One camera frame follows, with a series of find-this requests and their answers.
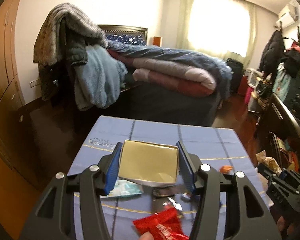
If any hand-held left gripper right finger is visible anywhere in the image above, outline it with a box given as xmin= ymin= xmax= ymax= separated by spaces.
xmin=175 ymin=140 xmax=283 ymax=240

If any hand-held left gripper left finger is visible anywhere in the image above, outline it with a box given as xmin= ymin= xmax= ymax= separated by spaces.
xmin=20 ymin=141 xmax=123 ymax=240

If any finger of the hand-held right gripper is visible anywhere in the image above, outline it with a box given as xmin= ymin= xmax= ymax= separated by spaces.
xmin=257 ymin=165 xmax=280 ymax=180

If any white bin with floral liner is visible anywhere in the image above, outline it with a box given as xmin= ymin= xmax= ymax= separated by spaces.
xmin=256 ymin=150 xmax=283 ymax=176

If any teal plastic packet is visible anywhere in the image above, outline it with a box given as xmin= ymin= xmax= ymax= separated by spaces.
xmin=107 ymin=180 xmax=143 ymax=198

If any dark silver candy wrapper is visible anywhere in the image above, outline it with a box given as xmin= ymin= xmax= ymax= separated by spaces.
xmin=152 ymin=187 xmax=183 ymax=207

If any gold paper box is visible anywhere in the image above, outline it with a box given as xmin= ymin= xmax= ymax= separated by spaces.
xmin=118 ymin=140 xmax=179 ymax=188

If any small silver wrapper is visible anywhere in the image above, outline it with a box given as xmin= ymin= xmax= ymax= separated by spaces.
xmin=165 ymin=197 xmax=183 ymax=210

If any blue tablecloth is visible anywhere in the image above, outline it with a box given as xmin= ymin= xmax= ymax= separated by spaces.
xmin=66 ymin=115 xmax=268 ymax=240

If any dark wooden cabinet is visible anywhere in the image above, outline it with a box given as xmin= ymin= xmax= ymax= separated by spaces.
xmin=256 ymin=92 xmax=300 ymax=180

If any red foil wrapper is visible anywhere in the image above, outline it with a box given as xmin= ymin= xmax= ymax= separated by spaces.
xmin=132 ymin=209 xmax=189 ymax=240

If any bed with dark sheet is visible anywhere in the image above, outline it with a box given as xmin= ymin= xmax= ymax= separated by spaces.
xmin=122 ymin=79 xmax=224 ymax=128

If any pink storage box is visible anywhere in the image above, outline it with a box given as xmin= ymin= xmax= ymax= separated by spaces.
xmin=244 ymin=85 xmax=253 ymax=104

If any light blue fleece blanket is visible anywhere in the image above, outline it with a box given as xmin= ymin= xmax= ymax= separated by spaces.
xmin=74 ymin=46 xmax=128 ymax=112

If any black suitcase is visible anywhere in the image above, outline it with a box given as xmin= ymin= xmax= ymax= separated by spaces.
xmin=226 ymin=58 xmax=244 ymax=95

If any bed with folded quilts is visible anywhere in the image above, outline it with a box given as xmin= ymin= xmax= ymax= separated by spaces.
xmin=106 ymin=40 xmax=233 ymax=100

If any pile of dark clothes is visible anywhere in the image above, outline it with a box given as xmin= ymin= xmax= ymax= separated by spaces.
xmin=277 ymin=44 xmax=300 ymax=120

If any black hanging coat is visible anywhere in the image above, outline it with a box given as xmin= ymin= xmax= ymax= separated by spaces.
xmin=259 ymin=29 xmax=285 ymax=73

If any starry blue pillow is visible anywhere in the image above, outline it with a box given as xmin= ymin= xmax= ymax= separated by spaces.
xmin=106 ymin=32 xmax=147 ymax=46

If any wooden wardrobe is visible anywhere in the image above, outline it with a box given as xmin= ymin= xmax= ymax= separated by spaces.
xmin=0 ymin=0 xmax=40 ymax=193

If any pale window curtain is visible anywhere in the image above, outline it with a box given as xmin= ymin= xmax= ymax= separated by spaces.
xmin=177 ymin=0 xmax=256 ymax=61

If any dark wooden headboard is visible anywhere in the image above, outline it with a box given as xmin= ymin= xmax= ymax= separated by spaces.
xmin=97 ymin=24 xmax=148 ymax=46

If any white air conditioner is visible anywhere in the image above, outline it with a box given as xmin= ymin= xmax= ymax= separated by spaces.
xmin=276 ymin=4 xmax=300 ymax=28

